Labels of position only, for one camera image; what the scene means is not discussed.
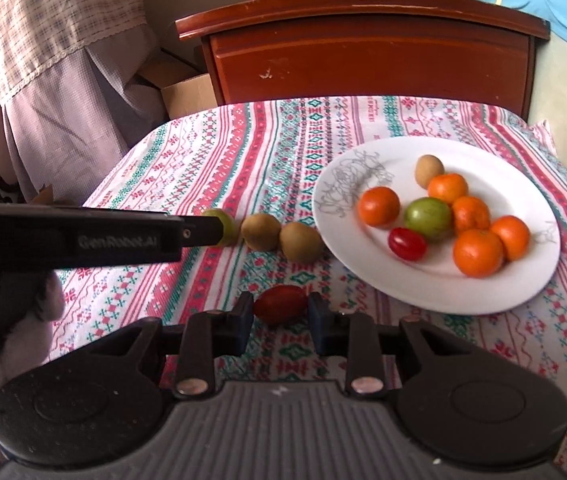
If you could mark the checked fabric cover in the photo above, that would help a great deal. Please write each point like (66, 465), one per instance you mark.
(63, 60)

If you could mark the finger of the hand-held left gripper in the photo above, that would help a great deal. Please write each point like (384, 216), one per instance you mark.
(203, 232)

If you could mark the blue cloth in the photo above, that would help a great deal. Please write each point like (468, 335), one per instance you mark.
(563, 15)

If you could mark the white plate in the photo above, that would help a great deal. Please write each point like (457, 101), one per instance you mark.
(463, 290)

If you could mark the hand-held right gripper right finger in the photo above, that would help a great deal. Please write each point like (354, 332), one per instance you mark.
(318, 325)

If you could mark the cardboard box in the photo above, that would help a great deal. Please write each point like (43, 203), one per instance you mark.
(188, 95)

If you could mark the small mandarin orange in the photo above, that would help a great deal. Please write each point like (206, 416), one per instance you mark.
(512, 238)
(447, 188)
(379, 206)
(472, 215)
(478, 253)

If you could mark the patterned tablecloth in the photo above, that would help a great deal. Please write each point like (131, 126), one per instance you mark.
(263, 160)

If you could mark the green tomato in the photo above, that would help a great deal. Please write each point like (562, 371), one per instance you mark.
(230, 230)
(428, 217)

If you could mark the brown longan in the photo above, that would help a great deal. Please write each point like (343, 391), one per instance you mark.
(259, 231)
(301, 242)
(429, 170)

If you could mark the red wooden cabinet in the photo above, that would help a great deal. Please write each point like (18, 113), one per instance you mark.
(363, 60)

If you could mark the person's left hand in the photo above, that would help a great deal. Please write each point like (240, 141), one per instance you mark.
(28, 345)

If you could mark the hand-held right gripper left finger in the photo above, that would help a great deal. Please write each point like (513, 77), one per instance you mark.
(243, 325)

